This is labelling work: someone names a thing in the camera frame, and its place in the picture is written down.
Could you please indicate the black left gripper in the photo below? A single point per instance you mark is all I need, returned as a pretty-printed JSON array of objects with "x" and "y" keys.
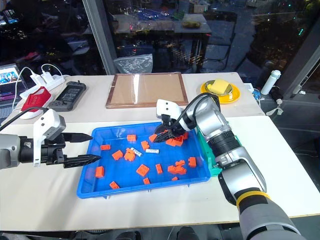
[{"x": 51, "y": 153}]

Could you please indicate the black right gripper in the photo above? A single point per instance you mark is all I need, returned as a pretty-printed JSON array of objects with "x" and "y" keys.
[{"x": 171, "y": 125}]

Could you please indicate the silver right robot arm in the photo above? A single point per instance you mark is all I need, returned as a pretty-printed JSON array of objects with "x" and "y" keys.
[{"x": 237, "y": 165}]

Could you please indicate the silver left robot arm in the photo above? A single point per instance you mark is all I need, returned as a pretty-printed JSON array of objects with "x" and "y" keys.
[{"x": 10, "y": 151}]

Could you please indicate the blue plastic bin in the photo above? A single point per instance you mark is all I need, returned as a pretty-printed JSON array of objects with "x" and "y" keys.
[{"x": 150, "y": 186}]

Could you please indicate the orange toy brick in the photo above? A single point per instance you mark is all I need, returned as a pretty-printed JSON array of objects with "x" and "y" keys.
[
  {"x": 117, "y": 155},
  {"x": 182, "y": 168},
  {"x": 114, "y": 184},
  {"x": 185, "y": 136},
  {"x": 131, "y": 138},
  {"x": 159, "y": 169},
  {"x": 174, "y": 178},
  {"x": 146, "y": 181},
  {"x": 105, "y": 147},
  {"x": 145, "y": 145},
  {"x": 129, "y": 156},
  {"x": 172, "y": 169},
  {"x": 152, "y": 138},
  {"x": 192, "y": 162},
  {"x": 172, "y": 143},
  {"x": 99, "y": 172},
  {"x": 142, "y": 170}
]

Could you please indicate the white battery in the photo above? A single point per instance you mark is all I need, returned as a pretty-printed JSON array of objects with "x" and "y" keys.
[
  {"x": 152, "y": 151},
  {"x": 136, "y": 151}
]

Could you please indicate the brown wooden framed tray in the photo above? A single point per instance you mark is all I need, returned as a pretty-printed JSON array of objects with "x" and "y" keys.
[{"x": 147, "y": 88}]

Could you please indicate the black handheld game console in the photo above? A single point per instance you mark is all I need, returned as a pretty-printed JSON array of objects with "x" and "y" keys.
[{"x": 68, "y": 96}]

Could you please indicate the red and white pouch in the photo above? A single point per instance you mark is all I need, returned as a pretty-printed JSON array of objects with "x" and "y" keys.
[{"x": 35, "y": 101}]

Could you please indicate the white power strip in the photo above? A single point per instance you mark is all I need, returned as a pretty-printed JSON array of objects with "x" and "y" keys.
[{"x": 50, "y": 83}]

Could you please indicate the yellow sponge block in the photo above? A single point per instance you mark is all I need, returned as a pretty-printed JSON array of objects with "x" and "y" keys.
[{"x": 219, "y": 86}]

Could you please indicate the clear plastic bag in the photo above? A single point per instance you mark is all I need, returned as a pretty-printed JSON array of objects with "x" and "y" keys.
[{"x": 133, "y": 63}]

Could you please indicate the yellow plate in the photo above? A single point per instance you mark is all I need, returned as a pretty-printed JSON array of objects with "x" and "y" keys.
[{"x": 232, "y": 96}]

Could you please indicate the white charger plug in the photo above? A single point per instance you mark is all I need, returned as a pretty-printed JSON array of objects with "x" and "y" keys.
[
  {"x": 47, "y": 77},
  {"x": 35, "y": 77}
]

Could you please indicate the open laptop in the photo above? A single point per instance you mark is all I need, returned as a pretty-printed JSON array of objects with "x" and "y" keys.
[{"x": 8, "y": 82}]

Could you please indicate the blue and white small gadget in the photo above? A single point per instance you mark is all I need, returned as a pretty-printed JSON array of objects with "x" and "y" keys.
[{"x": 256, "y": 93}]

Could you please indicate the white water bottle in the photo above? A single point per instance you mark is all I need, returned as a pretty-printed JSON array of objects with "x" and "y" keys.
[{"x": 270, "y": 82}]

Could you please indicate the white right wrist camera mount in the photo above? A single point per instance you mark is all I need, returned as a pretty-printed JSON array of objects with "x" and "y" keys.
[{"x": 167, "y": 107}]

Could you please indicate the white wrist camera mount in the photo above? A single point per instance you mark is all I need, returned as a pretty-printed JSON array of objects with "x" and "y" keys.
[
  {"x": 167, "y": 107},
  {"x": 48, "y": 120}
]

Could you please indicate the green base plate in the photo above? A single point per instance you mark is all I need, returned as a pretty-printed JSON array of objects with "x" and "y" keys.
[{"x": 203, "y": 145}]

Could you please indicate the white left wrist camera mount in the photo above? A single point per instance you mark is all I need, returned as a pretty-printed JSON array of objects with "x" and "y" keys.
[{"x": 48, "y": 120}]

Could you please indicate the grey window frame post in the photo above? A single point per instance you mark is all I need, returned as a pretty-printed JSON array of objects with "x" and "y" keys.
[
  {"x": 302, "y": 72},
  {"x": 100, "y": 37}
]

